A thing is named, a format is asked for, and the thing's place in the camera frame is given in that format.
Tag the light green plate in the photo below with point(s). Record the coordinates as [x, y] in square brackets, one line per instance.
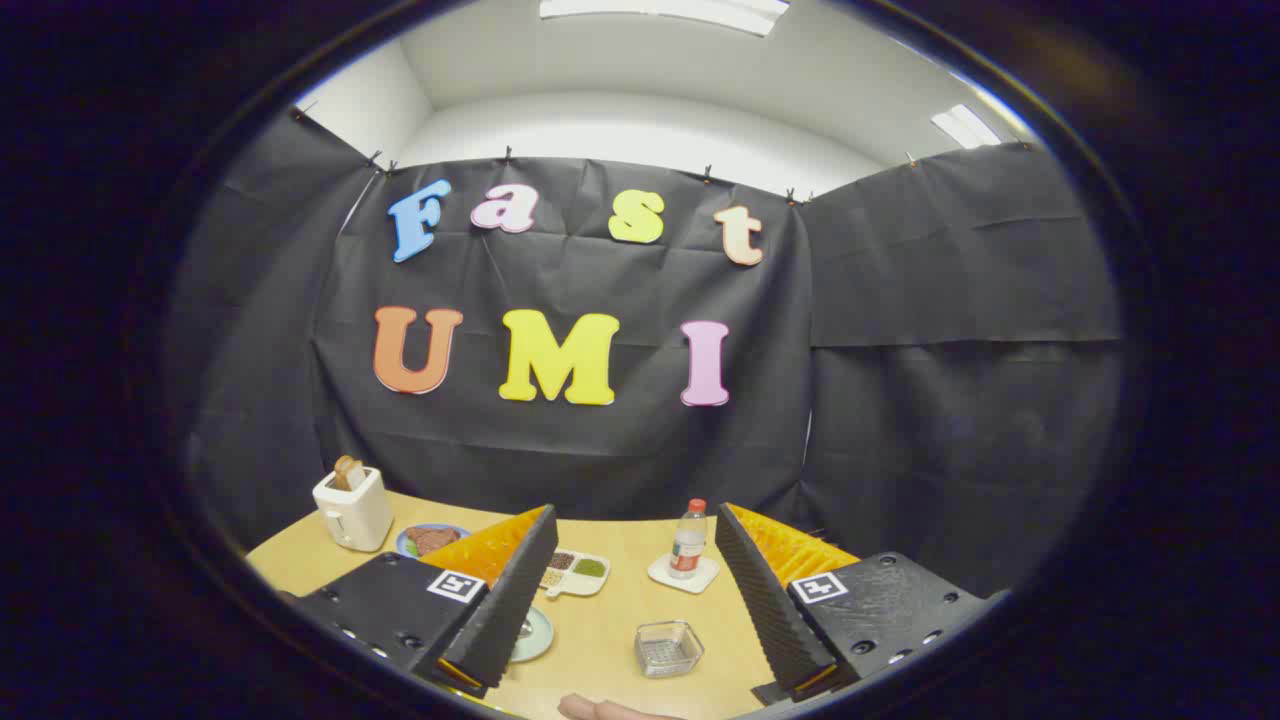
[538, 640]

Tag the long ceiling light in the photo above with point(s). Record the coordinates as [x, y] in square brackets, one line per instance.
[665, 12]

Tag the white toaster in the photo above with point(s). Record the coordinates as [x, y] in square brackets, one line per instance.
[357, 518]

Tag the white square coaster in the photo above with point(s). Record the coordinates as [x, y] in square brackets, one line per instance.
[702, 580]

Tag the toasted bread slice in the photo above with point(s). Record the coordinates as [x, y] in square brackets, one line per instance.
[348, 472]

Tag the small ceiling light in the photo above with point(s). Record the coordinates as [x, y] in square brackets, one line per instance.
[965, 127]

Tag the blue plate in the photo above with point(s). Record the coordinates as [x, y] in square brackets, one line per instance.
[405, 543]

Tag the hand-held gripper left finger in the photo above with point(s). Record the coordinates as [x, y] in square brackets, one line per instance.
[505, 600]

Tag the clear water bottle red cap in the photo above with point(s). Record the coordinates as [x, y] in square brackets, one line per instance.
[688, 545]

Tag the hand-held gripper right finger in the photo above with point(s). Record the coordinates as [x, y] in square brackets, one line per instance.
[765, 600]

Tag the white divided bean tray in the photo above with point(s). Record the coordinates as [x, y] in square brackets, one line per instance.
[590, 570]

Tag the brown steak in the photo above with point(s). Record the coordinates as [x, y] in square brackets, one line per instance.
[432, 539]

